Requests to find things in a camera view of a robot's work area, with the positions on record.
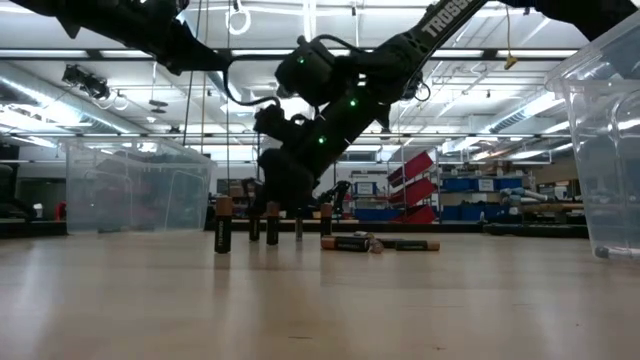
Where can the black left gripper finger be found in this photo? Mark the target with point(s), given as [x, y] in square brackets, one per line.
[197, 45]
[200, 62]

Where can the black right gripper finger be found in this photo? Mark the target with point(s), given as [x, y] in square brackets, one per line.
[258, 202]
[290, 207]

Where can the silver black Energizer battery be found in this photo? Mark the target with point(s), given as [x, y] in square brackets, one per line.
[617, 252]
[299, 225]

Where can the background black robot arm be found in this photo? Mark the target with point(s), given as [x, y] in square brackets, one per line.
[341, 192]

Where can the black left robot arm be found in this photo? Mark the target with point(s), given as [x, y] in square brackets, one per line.
[100, 15]

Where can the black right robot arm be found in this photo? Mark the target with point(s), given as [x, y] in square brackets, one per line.
[450, 20]

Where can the black ceiling disc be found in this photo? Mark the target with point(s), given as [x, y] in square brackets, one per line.
[158, 103]

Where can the white framed sign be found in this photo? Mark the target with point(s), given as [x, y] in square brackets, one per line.
[365, 188]

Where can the black ceiling-mounted device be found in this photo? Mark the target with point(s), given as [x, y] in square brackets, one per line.
[82, 79]

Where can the blue storage bin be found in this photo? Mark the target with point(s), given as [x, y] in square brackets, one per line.
[509, 184]
[450, 213]
[456, 185]
[375, 215]
[487, 213]

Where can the clear plastic storage bin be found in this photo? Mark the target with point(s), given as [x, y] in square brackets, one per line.
[125, 190]
[610, 175]

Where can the grey metal shelf rack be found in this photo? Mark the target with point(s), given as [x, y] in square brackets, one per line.
[438, 197]

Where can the blue bin with white label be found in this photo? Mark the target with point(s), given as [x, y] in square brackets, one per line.
[485, 185]

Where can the grey cylinder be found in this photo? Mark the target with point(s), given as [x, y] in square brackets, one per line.
[525, 194]

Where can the yellow hanging hook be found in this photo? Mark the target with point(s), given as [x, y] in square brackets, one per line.
[510, 62]

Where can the wooden workbench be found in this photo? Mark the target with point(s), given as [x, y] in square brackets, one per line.
[555, 206]

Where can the silver air duct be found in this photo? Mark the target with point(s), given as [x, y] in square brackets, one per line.
[220, 87]
[40, 95]
[510, 120]

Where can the black ceiling camera with loop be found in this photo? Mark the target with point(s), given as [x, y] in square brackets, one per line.
[426, 92]

